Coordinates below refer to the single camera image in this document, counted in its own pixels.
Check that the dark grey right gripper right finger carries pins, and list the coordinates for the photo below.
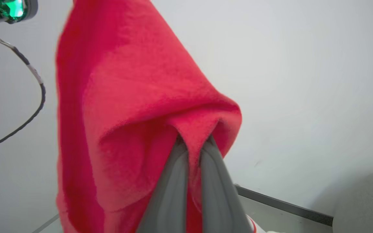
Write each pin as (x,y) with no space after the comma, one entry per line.
(219,200)

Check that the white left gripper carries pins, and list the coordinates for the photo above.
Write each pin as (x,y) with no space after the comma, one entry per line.
(8,9)

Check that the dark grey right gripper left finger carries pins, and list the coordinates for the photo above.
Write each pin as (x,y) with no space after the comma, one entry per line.
(168,200)

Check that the red shorts with white trim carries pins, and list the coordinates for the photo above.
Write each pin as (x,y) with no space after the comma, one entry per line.
(125,97)

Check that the black baseboard strip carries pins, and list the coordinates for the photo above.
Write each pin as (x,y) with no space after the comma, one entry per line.
(283,205)

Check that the grey fabric sofa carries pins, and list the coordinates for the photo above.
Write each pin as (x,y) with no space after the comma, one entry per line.
(367,204)

